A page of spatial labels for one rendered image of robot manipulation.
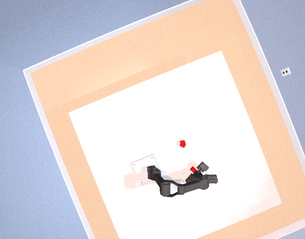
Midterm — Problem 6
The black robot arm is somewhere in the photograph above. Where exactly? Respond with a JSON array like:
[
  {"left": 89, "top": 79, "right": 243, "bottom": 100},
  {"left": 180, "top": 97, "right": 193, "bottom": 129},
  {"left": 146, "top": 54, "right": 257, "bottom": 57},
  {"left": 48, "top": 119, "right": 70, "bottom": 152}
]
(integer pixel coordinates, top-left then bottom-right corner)
[{"left": 147, "top": 165, "right": 218, "bottom": 198}]

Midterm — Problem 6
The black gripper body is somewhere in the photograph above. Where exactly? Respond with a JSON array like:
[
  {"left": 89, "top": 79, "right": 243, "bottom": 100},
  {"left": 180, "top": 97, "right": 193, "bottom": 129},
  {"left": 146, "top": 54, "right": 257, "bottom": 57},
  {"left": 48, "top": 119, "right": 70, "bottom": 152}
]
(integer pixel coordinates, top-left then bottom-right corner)
[{"left": 185, "top": 161, "right": 209, "bottom": 183}]

